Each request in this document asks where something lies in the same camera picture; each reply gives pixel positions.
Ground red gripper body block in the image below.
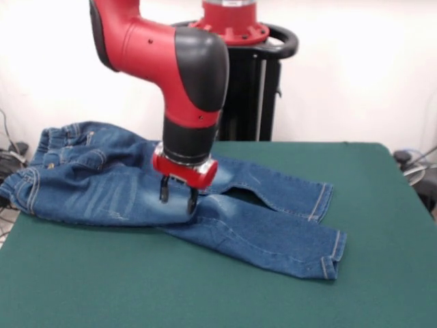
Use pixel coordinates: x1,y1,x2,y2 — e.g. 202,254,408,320
152,143,219,191

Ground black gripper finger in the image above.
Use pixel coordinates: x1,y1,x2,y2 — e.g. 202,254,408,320
186,187,199,215
158,174,171,204

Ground blue denim jeans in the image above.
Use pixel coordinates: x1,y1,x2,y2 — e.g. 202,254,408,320
0,121,348,282

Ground dark green table cloth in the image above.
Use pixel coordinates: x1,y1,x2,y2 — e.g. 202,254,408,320
0,139,437,328

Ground black floor equipment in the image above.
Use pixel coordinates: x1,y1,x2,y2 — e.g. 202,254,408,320
416,177,437,219

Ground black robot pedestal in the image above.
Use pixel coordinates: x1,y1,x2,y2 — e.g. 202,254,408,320
169,20,300,141

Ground tangle of black cables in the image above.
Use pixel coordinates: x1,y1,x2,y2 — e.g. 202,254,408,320
0,109,31,240

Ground tangle of cables with adapter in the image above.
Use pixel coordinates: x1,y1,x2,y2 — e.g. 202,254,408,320
392,146,437,187

